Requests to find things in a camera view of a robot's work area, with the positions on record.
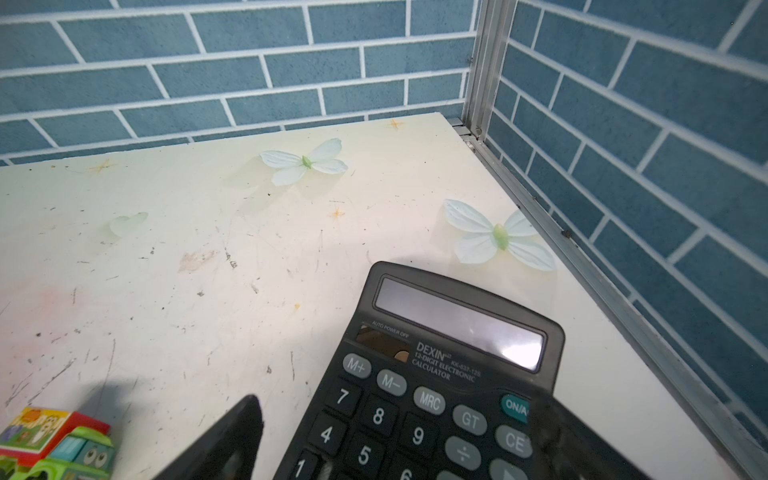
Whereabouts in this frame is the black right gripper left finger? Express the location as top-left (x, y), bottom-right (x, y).
top-left (155, 394), bottom-right (264, 480)

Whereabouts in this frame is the colourful toy truck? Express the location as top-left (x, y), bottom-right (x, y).
top-left (1, 407), bottom-right (116, 479)

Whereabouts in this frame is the black Dexin desk calculator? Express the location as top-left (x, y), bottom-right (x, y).
top-left (276, 261), bottom-right (565, 479)

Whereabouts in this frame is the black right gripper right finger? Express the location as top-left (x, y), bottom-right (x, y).
top-left (528, 392), bottom-right (649, 480)

